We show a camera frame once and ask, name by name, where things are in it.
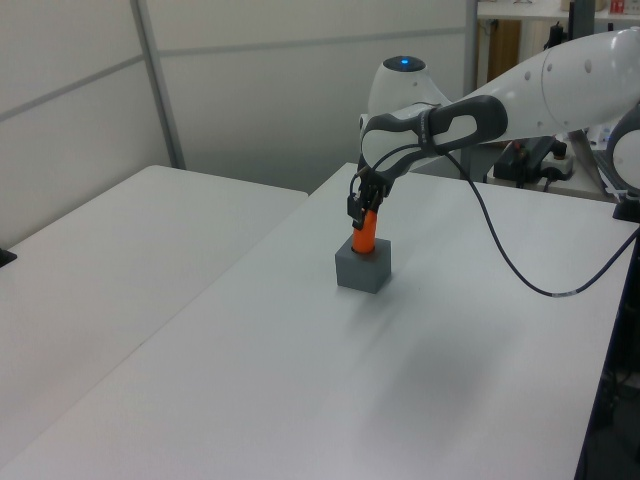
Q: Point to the brown wooden panel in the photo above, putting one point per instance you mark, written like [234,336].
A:
[504,52]

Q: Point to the grey partition post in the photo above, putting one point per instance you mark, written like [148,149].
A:
[472,45]

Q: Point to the orange cylinder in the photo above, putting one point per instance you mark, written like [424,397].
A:
[364,237]

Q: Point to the black table clamp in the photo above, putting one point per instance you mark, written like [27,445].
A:
[627,211]
[6,257]

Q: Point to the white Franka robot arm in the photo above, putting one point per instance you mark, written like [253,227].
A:
[550,85]

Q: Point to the black power box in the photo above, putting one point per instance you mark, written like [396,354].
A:
[515,162]

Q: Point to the grey block with round hole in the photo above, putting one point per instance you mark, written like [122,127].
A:
[360,275]

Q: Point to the grey laptop computer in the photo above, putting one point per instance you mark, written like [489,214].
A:
[592,160]

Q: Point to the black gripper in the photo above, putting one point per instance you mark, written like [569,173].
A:
[375,186]

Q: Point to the emergency stop button box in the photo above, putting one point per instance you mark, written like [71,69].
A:
[560,162]

